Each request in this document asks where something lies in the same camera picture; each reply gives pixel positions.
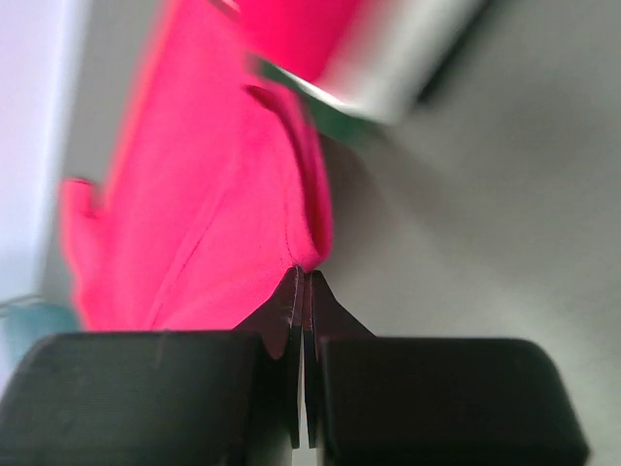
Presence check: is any pink red t-shirt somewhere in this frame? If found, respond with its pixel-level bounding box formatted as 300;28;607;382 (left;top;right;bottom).
61;1;333;331
237;0;365;82

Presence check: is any white t-shirt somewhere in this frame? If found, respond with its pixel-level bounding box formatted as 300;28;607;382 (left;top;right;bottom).
265;1;489;125

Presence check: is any dark green t-shirt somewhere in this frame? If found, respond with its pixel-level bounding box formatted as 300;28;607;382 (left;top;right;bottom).
260;60;378;146

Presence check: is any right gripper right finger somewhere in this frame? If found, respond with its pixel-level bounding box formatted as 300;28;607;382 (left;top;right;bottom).
303;272;590;465

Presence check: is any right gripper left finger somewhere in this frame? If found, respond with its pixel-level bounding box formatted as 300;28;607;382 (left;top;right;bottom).
1;268;304;465

